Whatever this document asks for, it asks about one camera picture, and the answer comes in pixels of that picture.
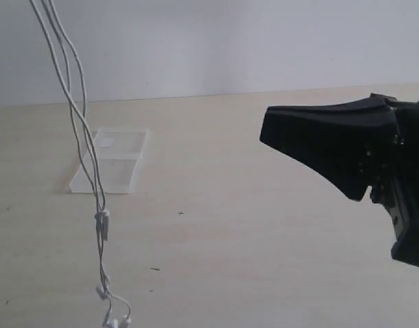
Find white wired earphones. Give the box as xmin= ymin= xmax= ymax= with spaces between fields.
xmin=29 ymin=1 xmax=132 ymax=327

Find clear plastic storage box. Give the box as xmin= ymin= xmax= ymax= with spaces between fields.
xmin=68 ymin=127 xmax=150 ymax=195

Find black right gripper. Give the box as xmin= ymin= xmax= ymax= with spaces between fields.
xmin=260 ymin=97 xmax=419 ymax=268

